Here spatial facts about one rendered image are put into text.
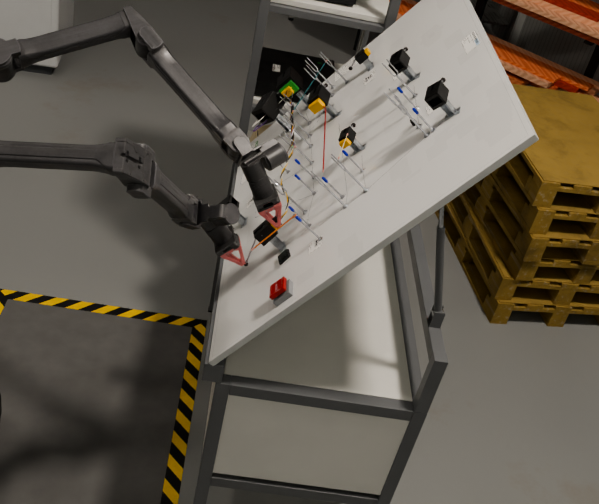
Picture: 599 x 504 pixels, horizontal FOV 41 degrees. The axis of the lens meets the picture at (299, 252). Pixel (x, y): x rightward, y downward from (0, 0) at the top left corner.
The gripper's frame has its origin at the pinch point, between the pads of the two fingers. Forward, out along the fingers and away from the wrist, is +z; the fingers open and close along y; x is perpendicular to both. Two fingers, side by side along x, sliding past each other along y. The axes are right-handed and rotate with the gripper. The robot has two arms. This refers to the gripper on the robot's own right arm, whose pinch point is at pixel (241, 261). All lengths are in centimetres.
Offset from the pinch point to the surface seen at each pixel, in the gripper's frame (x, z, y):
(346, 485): 12, 72, -24
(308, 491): 23, 68, -22
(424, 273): -42, 40, 5
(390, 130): -55, -5, 10
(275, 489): 31, 63, -20
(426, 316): -36, 38, -15
